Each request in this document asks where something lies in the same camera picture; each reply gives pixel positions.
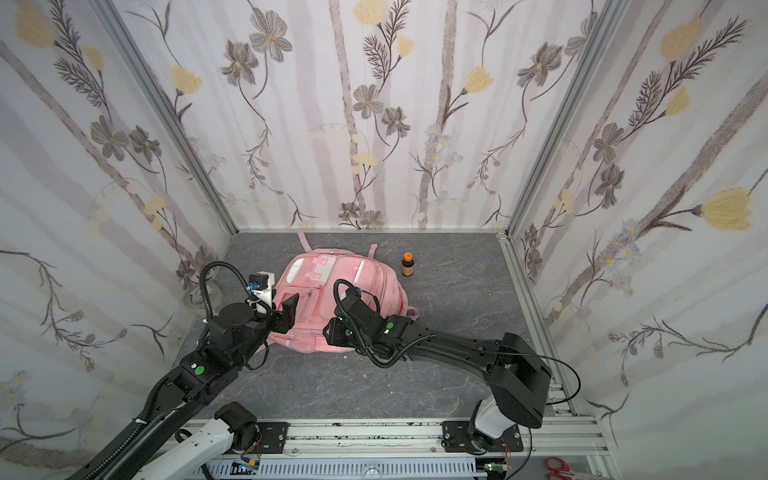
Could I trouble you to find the clear tape roll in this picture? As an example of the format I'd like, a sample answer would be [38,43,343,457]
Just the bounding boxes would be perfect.
[182,285,204,310]

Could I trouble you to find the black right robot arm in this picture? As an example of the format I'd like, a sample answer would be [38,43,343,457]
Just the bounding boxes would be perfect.
[323,279,582,455]

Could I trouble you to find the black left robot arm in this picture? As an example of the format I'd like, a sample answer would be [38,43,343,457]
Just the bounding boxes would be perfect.
[70,261,300,479]

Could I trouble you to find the small brown orange-capped bottle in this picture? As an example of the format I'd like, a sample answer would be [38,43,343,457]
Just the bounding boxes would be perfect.
[401,252,415,277]

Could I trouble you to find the aluminium mounting rail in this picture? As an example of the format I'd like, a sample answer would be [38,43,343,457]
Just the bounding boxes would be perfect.
[113,383,607,480]

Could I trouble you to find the pink student backpack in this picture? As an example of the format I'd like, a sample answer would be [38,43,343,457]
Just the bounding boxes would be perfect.
[263,231,421,355]

